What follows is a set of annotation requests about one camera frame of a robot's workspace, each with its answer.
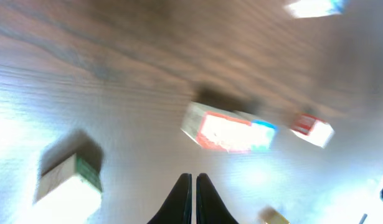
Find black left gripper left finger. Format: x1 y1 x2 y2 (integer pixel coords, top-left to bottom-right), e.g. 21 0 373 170
148 173 192 224

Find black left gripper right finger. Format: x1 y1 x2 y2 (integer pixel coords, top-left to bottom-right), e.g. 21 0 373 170
196 173 238 224

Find red letter I block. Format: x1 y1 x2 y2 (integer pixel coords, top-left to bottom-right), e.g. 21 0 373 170
181 102 252 152

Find blue number 2 block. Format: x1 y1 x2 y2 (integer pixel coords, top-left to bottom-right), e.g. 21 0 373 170
235 111 278 151

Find red letter A block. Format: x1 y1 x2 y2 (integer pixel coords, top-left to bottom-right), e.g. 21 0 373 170
290 113 334 148

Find yellow edged picture block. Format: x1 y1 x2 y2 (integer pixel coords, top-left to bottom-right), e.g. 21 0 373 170
258 207 290 224

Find dragonfly picture wooden block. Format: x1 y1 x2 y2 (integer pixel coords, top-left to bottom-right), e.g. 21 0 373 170
32 154 103 224

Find blue letter P block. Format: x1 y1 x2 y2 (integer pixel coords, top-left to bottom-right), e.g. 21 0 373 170
283 0 348 18

